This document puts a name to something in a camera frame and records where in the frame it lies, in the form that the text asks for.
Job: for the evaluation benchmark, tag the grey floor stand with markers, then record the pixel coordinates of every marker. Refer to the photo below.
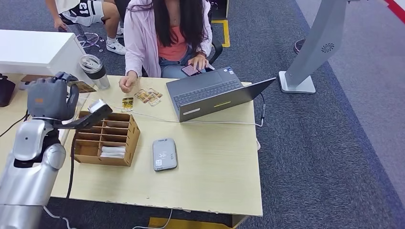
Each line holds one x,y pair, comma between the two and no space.
319,41

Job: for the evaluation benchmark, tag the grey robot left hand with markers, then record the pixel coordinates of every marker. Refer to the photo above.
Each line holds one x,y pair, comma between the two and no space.
47,101

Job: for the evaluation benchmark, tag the white desk shelf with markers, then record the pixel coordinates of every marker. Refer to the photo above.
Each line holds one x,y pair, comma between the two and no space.
34,49

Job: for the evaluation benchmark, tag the dark cabinet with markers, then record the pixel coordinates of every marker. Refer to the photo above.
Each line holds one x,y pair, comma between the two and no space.
221,8

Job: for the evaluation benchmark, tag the clear tumbler with black band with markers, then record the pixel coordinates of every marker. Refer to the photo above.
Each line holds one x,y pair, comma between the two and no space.
95,72

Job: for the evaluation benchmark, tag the white key card stack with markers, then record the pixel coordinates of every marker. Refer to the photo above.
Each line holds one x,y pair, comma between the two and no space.
113,149
111,155

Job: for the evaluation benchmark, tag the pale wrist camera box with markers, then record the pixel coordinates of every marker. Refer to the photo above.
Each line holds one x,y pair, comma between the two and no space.
96,109

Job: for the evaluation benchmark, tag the cardboard compartment organizer box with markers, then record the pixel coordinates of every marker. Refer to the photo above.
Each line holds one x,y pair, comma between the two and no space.
133,139

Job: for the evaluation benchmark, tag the black bag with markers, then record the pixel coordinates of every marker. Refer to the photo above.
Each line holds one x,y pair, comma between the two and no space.
6,91

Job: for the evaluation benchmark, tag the chrome stool base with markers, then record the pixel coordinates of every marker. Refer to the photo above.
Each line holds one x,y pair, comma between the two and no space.
88,39

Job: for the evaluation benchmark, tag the person's left hand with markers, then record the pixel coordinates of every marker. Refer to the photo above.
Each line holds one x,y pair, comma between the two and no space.
199,62

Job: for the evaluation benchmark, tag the pink smartphone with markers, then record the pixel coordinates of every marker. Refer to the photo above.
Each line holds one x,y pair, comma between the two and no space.
190,70

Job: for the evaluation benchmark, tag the person in numbered jersey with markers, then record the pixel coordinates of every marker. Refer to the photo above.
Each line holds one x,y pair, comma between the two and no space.
84,11

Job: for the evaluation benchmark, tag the dark round floor base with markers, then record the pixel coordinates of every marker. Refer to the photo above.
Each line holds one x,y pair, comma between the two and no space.
298,46

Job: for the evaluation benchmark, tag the yellow floor tape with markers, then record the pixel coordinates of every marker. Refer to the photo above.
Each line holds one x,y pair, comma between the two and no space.
226,34

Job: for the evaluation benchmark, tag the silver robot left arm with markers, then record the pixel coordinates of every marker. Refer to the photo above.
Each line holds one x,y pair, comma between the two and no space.
28,177

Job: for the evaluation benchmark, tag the person's right hand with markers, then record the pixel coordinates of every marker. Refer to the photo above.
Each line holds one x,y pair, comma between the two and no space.
128,82

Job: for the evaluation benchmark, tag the grey card reader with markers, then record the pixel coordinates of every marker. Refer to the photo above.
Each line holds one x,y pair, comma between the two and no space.
164,155

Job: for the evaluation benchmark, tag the grey laptop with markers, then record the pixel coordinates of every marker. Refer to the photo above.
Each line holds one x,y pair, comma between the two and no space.
205,89

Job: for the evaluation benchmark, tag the small white round object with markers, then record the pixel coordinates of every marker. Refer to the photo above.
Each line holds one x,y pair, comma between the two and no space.
22,86

